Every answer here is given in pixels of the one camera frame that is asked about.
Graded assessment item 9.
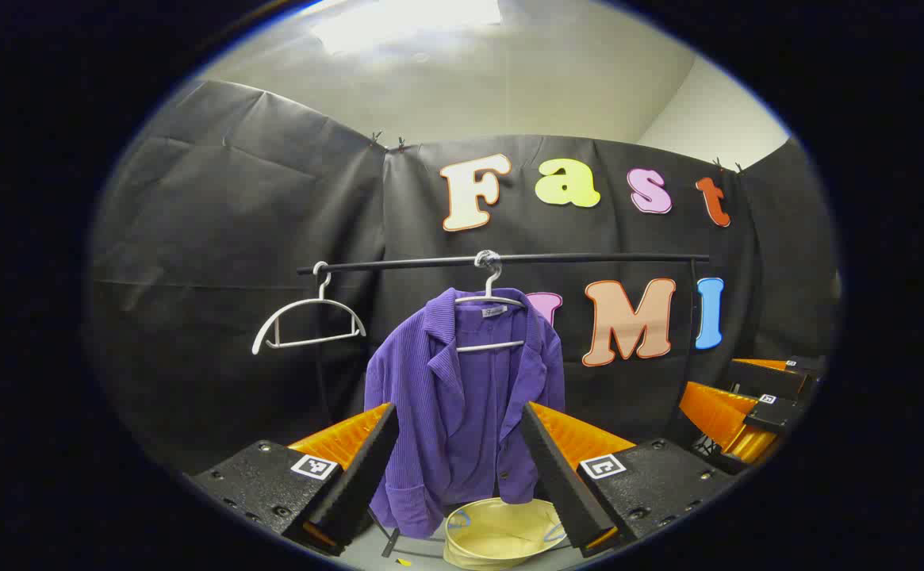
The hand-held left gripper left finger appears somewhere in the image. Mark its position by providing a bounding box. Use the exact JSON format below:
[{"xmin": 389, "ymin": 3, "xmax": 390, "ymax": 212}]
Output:
[{"xmin": 190, "ymin": 402, "xmax": 401, "ymax": 558}]

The white plastic hanger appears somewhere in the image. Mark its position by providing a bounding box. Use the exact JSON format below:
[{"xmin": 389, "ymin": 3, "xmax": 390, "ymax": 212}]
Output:
[{"xmin": 251, "ymin": 262, "xmax": 367, "ymax": 355}]

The purple corduroy jacket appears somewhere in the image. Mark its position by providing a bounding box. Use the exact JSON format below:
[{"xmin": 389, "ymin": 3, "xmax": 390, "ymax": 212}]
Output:
[{"xmin": 364, "ymin": 287, "xmax": 567, "ymax": 540}]

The black clothes rack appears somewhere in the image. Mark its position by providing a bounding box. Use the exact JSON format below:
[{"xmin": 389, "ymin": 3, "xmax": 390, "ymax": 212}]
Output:
[{"xmin": 297, "ymin": 252, "xmax": 712, "ymax": 560}]

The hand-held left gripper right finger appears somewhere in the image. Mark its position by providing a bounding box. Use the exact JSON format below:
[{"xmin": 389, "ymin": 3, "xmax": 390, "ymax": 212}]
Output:
[{"xmin": 520, "ymin": 400, "xmax": 737, "ymax": 559}]

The white hanger with taped hook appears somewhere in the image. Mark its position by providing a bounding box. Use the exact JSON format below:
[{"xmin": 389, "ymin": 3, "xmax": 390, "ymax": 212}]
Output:
[{"xmin": 454, "ymin": 250, "xmax": 527, "ymax": 354}]

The beige laundry hamper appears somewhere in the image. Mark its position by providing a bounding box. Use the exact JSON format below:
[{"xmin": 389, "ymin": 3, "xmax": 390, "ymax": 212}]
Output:
[{"xmin": 442, "ymin": 498, "xmax": 569, "ymax": 570}]

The black backdrop cloth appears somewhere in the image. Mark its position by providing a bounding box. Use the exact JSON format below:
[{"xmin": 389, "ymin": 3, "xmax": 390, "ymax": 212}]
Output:
[{"xmin": 89, "ymin": 79, "xmax": 839, "ymax": 508}]

